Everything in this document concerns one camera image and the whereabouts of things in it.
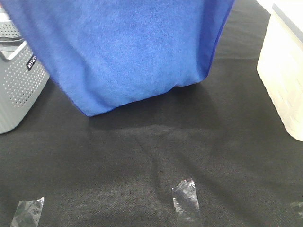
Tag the white plastic basket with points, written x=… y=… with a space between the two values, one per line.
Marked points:
x=280 y=64

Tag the clear tape strip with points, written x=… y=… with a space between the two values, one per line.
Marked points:
x=186 y=204
x=297 y=208
x=28 y=213

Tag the clear tape strip middle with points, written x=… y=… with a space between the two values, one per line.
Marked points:
x=186 y=204

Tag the clear tape strip left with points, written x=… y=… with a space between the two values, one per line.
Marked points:
x=28 y=213

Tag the blue microfibre towel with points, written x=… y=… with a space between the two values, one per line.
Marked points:
x=107 y=53

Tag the grey perforated laundry basket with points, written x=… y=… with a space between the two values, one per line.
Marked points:
x=22 y=78

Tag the grey cloth in basket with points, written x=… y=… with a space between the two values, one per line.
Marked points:
x=8 y=45

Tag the clear tape strip right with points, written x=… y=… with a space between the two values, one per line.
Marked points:
x=297 y=208

